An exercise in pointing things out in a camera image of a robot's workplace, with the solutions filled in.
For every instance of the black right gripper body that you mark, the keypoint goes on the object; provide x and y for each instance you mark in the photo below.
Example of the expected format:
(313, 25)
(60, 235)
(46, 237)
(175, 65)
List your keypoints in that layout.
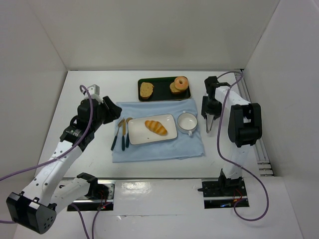
(210, 112)

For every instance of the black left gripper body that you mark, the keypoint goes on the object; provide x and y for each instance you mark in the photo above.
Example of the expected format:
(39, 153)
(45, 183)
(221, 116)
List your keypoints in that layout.
(106, 111)

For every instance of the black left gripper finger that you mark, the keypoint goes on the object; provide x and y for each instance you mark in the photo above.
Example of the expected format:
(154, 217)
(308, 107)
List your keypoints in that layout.
(115, 112)
(108, 103)

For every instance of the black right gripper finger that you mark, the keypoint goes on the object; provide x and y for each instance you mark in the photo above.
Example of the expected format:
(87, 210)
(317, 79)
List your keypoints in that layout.
(204, 106)
(216, 112)

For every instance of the striped bread roll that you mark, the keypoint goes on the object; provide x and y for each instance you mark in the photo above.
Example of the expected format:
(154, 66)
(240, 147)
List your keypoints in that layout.
(156, 127)

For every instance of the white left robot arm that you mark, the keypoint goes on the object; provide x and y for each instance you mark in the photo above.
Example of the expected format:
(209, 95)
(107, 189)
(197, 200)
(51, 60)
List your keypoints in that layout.
(38, 204)

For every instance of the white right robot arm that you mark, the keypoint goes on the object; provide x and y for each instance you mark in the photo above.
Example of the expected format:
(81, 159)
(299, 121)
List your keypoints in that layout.
(244, 129)

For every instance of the large bread slice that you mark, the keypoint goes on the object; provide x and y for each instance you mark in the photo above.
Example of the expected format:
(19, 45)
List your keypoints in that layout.
(146, 90)

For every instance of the small bread slice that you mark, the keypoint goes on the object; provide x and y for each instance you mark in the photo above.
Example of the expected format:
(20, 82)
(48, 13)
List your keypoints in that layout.
(174, 90)

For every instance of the gold knife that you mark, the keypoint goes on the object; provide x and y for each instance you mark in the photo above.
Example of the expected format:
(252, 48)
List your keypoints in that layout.
(123, 134)

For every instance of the white rectangular plate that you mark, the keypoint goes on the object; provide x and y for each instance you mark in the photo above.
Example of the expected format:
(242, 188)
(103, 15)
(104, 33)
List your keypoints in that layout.
(140, 134)

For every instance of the gold spoon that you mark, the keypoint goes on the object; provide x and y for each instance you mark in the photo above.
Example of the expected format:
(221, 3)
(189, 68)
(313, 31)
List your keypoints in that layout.
(127, 139)

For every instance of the orange sugared donut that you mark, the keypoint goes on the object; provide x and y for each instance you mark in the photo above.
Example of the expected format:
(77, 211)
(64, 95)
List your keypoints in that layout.
(181, 83)

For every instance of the dark green tray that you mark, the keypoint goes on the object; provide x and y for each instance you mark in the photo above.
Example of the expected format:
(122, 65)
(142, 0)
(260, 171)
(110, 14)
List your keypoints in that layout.
(161, 90)

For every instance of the white bowl with handles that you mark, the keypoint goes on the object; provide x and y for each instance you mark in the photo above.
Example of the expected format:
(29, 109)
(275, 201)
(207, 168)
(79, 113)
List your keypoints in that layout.
(187, 123)

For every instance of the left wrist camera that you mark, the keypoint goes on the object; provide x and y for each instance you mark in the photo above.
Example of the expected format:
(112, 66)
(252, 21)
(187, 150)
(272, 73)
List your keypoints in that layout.
(94, 89)

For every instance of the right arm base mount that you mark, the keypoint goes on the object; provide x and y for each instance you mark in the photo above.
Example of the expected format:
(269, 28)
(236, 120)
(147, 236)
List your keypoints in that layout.
(218, 195)

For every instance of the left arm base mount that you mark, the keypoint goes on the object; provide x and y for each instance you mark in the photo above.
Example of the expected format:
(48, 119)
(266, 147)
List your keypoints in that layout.
(102, 198)

